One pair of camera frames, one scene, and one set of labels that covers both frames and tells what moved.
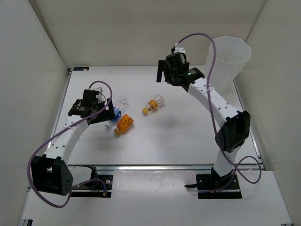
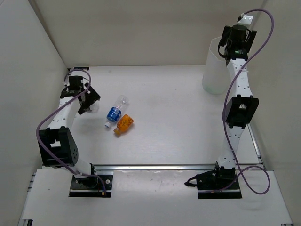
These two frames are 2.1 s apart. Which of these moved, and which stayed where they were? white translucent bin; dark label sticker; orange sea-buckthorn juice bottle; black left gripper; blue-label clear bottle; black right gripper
Moved: black left gripper; black right gripper
Stayed: blue-label clear bottle; orange sea-buckthorn juice bottle; dark label sticker; white translucent bin
